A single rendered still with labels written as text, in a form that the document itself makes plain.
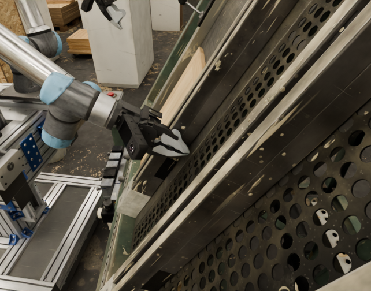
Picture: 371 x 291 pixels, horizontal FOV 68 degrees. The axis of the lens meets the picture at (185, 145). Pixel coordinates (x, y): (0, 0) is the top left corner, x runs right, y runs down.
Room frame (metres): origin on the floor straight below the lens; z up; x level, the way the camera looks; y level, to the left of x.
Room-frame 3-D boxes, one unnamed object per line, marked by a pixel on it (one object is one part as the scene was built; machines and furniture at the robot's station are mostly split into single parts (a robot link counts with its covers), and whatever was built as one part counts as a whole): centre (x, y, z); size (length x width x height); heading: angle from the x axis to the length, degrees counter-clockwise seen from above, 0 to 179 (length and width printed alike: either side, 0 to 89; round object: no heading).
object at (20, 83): (1.29, 0.78, 1.09); 0.15 x 0.15 x 0.10
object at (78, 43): (4.64, 1.61, 0.15); 0.61 x 0.52 x 0.31; 172
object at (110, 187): (0.95, 0.35, 0.69); 0.50 x 0.14 x 0.24; 0
